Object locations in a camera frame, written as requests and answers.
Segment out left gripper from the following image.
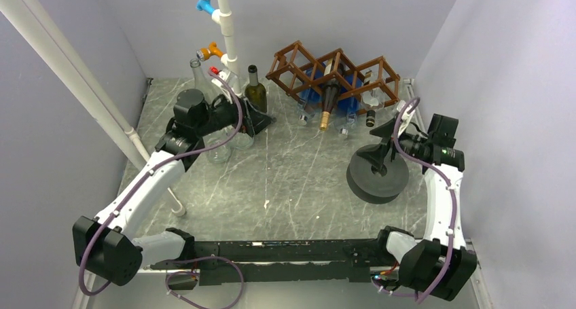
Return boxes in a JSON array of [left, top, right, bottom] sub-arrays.
[[195, 87, 276, 137]]

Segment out large clear bottle white stopper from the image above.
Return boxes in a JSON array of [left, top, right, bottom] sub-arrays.
[[229, 132, 254, 150]]

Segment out green bottle grey cap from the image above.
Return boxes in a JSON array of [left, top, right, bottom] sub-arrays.
[[245, 65, 268, 113]]

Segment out clear bottle dark label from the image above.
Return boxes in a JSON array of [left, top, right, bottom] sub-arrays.
[[190, 58, 217, 103]]

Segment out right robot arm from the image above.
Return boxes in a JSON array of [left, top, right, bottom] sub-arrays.
[[346, 114, 477, 302]]

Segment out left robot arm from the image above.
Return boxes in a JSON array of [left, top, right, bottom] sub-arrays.
[[73, 89, 276, 286]]

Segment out brown wooden wine rack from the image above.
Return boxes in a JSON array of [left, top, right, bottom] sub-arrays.
[[266, 40, 400, 107]]

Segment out brown bottle gold foil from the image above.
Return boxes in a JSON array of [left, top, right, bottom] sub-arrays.
[[319, 79, 341, 132]]

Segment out dark grey foam spool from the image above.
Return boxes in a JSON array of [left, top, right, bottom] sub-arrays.
[[346, 153, 410, 204]]

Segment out clear glass jar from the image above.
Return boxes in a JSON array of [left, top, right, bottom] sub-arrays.
[[206, 134, 232, 164]]

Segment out orange tap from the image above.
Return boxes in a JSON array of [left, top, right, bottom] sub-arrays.
[[196, 41, 224, 62]]

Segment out white pvc pipe stand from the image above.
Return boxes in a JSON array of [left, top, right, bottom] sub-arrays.
[[211, 0, 243, 96]]

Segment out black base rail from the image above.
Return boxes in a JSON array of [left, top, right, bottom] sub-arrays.
[[151, 226, 396, 286]]

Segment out white diagonal frame pipe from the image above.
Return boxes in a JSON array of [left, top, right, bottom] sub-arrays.
[[0, 0, 187, 218]]

